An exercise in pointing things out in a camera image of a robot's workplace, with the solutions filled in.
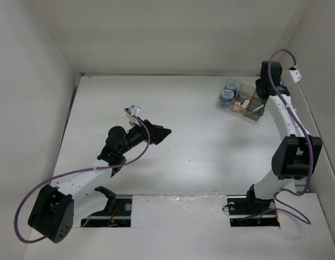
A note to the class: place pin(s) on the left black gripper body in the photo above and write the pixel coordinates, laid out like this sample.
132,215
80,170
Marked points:
134,137

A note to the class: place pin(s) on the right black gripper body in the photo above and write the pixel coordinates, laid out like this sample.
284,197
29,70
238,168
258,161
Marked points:
258,84

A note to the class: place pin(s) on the blue tape roll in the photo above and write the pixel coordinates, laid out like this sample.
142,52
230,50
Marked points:
227,95
233,85

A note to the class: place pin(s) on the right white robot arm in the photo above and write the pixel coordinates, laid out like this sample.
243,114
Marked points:
315,148

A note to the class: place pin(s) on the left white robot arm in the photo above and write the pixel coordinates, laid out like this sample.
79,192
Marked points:
54,209

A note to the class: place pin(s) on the grey plastic container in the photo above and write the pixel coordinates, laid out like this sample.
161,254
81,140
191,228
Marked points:
254,102

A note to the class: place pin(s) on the clear plastic container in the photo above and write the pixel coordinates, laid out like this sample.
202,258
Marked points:
225,104

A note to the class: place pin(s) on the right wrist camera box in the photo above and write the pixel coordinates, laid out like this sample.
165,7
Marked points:
290,77

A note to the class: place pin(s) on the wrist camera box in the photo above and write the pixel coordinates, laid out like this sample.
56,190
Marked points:
290,77
132,112

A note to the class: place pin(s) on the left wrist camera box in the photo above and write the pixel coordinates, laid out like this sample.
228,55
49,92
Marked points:
132,112

